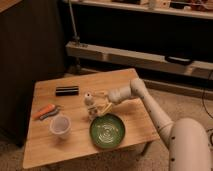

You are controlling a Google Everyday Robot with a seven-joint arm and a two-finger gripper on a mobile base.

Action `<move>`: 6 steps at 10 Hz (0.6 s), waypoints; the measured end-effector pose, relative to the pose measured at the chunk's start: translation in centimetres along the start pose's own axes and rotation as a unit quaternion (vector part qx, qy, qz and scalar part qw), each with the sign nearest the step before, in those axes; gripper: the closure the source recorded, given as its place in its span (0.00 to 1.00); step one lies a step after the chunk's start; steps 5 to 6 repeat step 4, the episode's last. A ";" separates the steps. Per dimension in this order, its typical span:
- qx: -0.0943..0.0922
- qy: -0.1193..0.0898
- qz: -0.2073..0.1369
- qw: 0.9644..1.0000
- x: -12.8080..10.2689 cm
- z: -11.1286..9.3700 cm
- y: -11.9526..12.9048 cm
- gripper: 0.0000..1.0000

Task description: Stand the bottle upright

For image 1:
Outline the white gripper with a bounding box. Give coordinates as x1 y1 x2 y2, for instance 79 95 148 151
92 87 132 117

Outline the small white bottle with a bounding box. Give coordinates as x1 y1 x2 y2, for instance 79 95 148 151
84 92 98 120

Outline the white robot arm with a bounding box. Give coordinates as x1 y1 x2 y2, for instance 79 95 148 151
98 78 212 171

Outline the green round plate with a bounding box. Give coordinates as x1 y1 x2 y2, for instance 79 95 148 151
89 113 126 149

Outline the wooden table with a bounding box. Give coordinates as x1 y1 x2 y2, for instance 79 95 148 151
23 69 159 169

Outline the grey metal pole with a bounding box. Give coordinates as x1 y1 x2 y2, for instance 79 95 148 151
68 0 81 74

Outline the black rectangular box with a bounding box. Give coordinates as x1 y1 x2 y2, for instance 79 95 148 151
55 86 79 96

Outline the clear plastic cup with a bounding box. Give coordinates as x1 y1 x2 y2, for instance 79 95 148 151
49 115 71 139

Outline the dark cabinet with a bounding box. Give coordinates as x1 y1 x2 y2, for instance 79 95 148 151
0 0 65 147

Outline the white metal shelf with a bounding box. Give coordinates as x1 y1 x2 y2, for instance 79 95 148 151
62 0 213 78

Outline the orange handled tool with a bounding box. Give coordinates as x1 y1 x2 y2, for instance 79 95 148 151
32 104 60 120

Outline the black handle on shelf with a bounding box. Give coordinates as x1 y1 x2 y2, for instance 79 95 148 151
164 56 194 66

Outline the black cable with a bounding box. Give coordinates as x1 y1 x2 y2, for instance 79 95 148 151
200 69 213 146

